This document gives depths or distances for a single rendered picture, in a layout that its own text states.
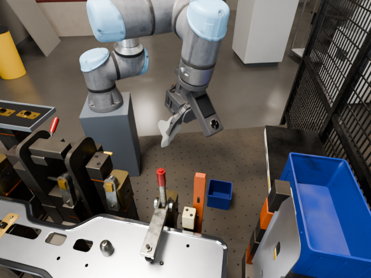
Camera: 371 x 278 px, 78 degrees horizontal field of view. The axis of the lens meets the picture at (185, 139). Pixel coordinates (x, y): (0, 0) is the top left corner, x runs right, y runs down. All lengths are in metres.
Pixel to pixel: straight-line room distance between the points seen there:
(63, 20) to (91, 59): 5.46
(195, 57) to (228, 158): 0.96
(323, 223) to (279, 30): 3.74
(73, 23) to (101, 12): 5.91
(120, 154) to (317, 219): 0.84
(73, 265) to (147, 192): 0.55
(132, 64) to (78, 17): 5.35
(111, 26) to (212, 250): 0.60
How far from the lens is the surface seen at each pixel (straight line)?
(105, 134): 1.08
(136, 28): 0.48
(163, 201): 0.68
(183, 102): 0.55
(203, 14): 0.43
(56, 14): 6.43
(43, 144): 0.81
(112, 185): 0.74
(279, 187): 0.61
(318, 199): 0.86
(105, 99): 1.02
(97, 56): 0.97
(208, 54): 0.46
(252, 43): 4.18
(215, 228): 1.08
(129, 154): 1.15
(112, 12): 0.47
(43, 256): 0.80
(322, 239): 0.78
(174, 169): 1.27
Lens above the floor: 1.65
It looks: 41 degrees down
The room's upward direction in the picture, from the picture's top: straight up
